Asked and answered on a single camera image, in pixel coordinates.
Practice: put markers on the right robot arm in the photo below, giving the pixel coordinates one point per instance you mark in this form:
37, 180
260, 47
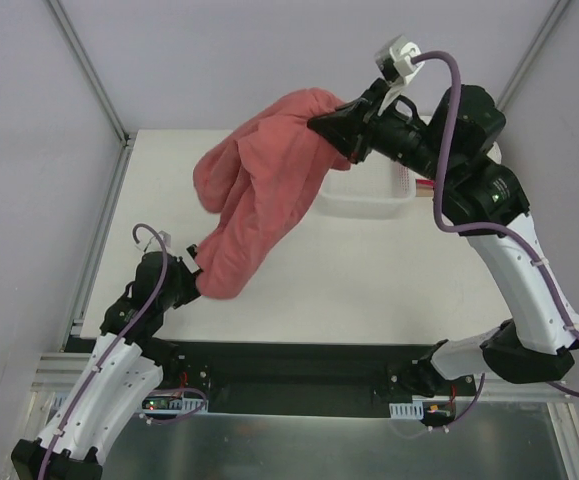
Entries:
484, 203

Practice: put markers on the front aluminium rail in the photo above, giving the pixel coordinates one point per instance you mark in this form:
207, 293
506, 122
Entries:
222, 376

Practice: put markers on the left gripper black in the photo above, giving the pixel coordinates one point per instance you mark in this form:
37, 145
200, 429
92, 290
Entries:
185, 279

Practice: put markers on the right white cable duct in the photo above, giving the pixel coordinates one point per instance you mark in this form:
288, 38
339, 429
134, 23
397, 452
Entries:
413, 410

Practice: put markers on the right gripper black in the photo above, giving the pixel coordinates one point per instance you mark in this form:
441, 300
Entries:
364, 123

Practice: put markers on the aluminium rail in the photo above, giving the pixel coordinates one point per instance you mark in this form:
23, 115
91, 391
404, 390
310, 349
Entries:
222, 376
96, 245

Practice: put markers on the left white cable duct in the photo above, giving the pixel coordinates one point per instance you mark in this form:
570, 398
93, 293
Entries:
163, 405

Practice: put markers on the aluminium frame post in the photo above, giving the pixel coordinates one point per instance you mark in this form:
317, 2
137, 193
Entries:
68, 31
554, 17

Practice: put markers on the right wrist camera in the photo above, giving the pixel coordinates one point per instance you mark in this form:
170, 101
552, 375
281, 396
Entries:
395, 60

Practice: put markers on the right aluminium frame post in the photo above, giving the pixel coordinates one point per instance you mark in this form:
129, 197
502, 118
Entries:
554, 17

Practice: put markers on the left aluminium frame post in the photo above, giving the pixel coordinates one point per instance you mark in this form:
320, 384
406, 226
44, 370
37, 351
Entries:
68, 31

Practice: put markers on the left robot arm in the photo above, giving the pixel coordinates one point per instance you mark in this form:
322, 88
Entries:
128, 362

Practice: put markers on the white perforated plastic basket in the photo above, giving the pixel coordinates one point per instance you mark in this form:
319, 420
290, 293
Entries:
376, 189

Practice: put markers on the left side aluminium rail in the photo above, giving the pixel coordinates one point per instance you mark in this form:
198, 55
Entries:
96, 245

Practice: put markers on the folded tan t shirt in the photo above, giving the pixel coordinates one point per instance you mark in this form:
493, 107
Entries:
424, 192

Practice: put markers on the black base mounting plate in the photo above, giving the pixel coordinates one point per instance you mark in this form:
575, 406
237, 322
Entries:
285, 401

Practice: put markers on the salmon pink t shirt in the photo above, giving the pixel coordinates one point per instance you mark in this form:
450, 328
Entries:
261, 180

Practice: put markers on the white cable duct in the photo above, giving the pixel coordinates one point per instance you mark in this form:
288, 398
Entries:
163, 405
413, 410

